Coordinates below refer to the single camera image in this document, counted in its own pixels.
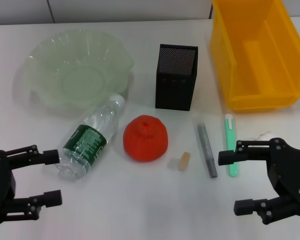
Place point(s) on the translucent green glass fruit plate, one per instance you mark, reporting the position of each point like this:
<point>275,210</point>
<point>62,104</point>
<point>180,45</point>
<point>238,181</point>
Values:
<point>65,62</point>

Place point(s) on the orange knitted toy fruit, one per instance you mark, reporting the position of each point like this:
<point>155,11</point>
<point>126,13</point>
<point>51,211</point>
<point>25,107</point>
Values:
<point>145,140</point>

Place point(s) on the grey marker pen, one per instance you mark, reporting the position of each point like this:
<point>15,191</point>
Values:
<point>206,147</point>

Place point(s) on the yellow plastic storage bin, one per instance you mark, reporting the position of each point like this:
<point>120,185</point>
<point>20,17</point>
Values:
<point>260,65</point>

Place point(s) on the mint green pen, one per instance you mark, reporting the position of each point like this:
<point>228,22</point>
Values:
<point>230,137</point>

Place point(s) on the clear water bottle green label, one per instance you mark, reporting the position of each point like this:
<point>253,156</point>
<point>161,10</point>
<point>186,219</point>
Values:
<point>90,142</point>

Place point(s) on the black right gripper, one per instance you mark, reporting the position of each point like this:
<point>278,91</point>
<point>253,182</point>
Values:
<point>290,170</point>

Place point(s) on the small tan eraser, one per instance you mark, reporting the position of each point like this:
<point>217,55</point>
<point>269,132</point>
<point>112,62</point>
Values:
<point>185,161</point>

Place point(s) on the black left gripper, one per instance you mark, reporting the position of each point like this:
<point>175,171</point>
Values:
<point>0,180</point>

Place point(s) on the black mesh pen holder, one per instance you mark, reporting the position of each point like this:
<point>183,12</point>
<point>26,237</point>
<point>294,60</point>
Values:
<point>173,92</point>

